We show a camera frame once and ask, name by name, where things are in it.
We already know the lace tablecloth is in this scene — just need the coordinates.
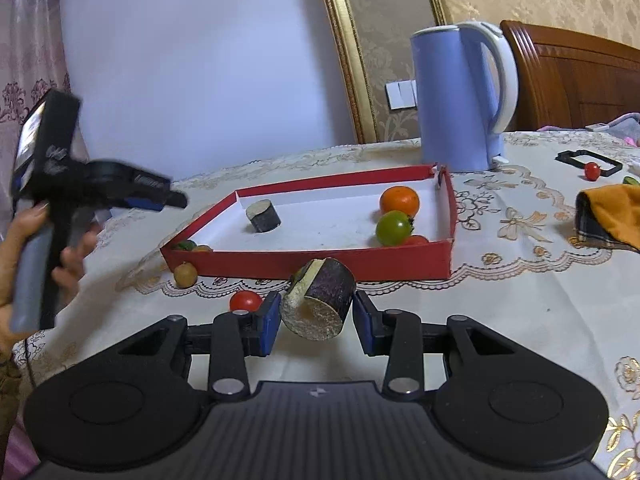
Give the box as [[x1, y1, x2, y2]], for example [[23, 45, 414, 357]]
[[12, 130, 640, 480]]

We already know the gold picture frame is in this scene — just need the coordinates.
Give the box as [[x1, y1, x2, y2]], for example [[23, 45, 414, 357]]
[[312, 0, 452, 145]]

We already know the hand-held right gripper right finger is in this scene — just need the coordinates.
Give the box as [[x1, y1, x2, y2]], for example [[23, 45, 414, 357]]
[[352, 291, 516, 401]]

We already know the blue electric kettle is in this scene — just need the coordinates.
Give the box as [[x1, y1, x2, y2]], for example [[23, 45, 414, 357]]
[[410, 21, 519, 172]]

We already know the wooden headboard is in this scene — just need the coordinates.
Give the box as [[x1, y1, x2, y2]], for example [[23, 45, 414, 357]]
[[500, 20, 640, 132]]

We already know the small eggplant piece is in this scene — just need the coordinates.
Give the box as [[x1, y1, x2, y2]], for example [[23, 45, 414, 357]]
[[245, 200, 282, 233]]

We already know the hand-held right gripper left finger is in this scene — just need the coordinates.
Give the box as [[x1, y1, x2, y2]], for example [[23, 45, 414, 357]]
[[117, 291, 282, 401]]

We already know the orange mandarin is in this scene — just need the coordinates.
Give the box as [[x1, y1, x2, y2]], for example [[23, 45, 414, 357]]
[[379, 186, 420, 218]]

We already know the large eggplant piece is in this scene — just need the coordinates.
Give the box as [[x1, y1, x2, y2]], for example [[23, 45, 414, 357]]
[[280, 257, 357, 342]]

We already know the white wall switch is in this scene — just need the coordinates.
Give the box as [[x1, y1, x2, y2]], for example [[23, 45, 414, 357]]
[[385, 78, 419, 110]]

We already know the person's left hand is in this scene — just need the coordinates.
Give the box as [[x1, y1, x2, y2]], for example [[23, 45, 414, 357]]
[[0, 200, 102, 352]]

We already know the black rectangular frame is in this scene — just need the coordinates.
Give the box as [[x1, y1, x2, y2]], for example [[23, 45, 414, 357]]
[[556, 149, 624, 179]]

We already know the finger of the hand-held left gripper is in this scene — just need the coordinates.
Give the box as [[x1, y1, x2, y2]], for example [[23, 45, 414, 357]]
[[122, 189, 189, 212]]

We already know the pink patterned curtain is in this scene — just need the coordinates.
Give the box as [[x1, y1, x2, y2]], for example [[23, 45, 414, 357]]
[[0, 0, 72, 211]]

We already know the pink and grey bedding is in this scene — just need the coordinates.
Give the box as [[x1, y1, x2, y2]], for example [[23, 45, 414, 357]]
[[539, 112, 640, 148]]

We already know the red cardboard box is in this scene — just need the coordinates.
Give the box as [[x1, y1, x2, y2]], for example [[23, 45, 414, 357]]
[[160, 162, 457, 281]]

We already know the orange cloth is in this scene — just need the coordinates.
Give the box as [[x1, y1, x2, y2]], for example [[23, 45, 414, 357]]
[[574, 183, 640, 254]]

